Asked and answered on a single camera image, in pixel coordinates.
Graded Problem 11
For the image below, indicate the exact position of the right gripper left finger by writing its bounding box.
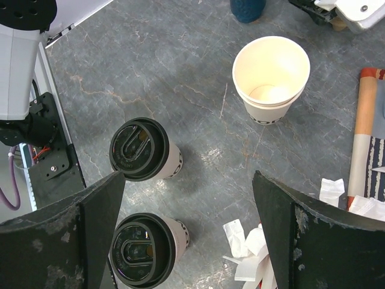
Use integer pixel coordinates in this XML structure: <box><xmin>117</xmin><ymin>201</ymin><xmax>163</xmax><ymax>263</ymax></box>
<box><xmin>1</xmin><ymin>172</ymin><xmax>125</xmax><ymax>288</ymax></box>

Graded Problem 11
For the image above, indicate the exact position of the colourful magazine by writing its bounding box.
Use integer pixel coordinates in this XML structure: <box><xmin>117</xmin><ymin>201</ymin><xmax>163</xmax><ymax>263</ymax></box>
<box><xmin>347</xmin><ymin>67</ymin><xmax>384</xmax><ymax>207</ymax></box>

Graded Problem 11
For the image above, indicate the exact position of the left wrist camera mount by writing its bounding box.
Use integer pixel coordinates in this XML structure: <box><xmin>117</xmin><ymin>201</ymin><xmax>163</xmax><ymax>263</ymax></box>
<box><xmin>314</xmin><ymin>0</ymin><xmax>384</xmax><ymax>33</ymax></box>

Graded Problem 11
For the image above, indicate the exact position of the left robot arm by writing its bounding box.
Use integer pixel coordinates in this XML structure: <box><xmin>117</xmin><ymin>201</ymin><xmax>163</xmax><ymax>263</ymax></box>
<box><xmin>1</xmin><ymin>1</ymin><xmax>310</xmax><ymax>148</ymax></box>

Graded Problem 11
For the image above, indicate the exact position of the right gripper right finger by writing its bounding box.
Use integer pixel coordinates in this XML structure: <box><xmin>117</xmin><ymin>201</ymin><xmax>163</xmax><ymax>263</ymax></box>
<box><xmin>252</xmin><ymin>170</ymin><xmax>384</xmax><ymax>288</ymax></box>

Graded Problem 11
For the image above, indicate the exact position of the white stir sticks bundle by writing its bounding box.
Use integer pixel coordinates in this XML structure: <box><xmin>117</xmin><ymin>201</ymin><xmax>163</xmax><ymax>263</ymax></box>
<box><xmin>223</xmin><ymin>197</ymin><xmax>384</xmax><ymax>288</ymax></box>

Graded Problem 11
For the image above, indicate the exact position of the cardboard cup carrier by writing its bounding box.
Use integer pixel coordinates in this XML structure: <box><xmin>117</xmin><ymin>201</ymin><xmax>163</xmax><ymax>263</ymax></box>
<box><xmin>330</xmin><ymin>16</ymin><xmax>347</xmax><ymax>32</ymax></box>

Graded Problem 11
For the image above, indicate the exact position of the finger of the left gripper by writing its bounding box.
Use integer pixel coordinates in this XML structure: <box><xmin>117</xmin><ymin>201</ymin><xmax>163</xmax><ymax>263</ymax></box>
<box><xmin>289</xmin><ymin>0</ymin><xmax>334</xmax><ymax>24</ymax></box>

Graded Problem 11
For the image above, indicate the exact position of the dark blue ceramic mug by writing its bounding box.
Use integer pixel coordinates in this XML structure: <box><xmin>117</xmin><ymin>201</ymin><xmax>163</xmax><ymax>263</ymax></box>
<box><xmin>230</xmin><ymin>0</ymin><xmax>266</xmax><ymax>23</ymax></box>

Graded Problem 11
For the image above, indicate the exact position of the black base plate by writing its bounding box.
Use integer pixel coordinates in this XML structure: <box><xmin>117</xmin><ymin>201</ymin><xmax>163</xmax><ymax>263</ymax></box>
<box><xmin>28</xmin><ymin>92</ymin><xmax>85</xmax><ymax>209</ymax></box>

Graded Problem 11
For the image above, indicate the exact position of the single white paper cup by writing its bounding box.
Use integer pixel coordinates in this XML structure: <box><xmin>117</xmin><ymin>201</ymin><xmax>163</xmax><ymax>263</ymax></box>
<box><xmin>165</xmin><ymin>217</ymin><xmax>190</xmax><ymax>262</ymax></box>

